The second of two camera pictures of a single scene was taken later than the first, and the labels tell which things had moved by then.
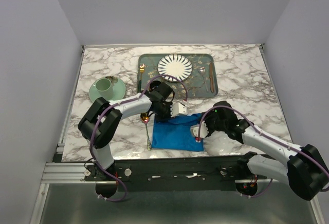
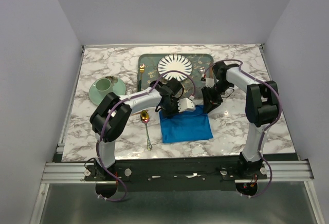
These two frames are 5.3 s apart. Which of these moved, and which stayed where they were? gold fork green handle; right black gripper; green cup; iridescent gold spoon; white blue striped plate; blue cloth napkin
Moved: right black gripper; blue cloth napkin
Stayed: white blue striped plate; iridescent gold spoon; green cup; gold fork green handle
